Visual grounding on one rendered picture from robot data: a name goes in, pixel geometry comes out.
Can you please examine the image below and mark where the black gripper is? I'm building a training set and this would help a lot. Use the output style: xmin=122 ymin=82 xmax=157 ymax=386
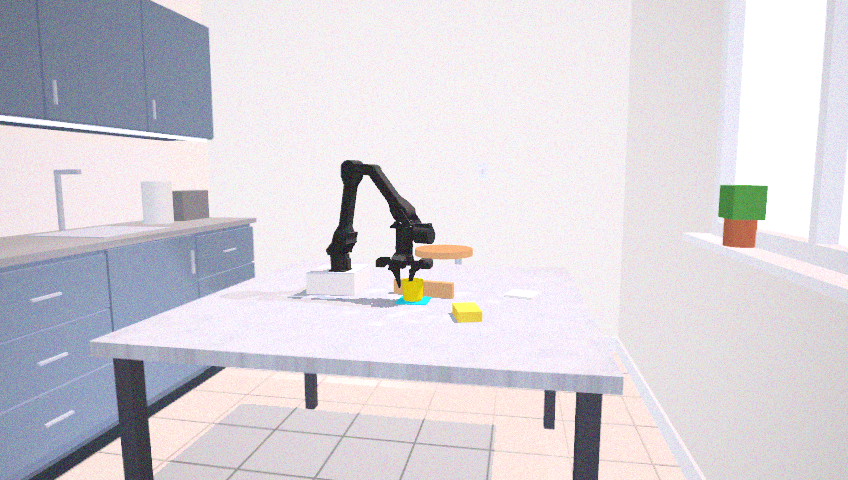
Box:
xmin=375 ymin=242 xmax=433 ymax=288

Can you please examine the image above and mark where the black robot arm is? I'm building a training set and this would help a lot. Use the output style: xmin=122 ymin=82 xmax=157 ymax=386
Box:
xmin=326 ymin=160 xmax=435 ymax=272

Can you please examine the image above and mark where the tan curved bar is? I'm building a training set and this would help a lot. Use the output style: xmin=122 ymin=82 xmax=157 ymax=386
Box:
xmin=393 ymin=278 xmax=454 ymax=299

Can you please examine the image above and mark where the yellow block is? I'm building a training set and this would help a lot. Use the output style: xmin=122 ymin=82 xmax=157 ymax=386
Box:
xmin=452 ymin=302 xmax=483 ymax=323

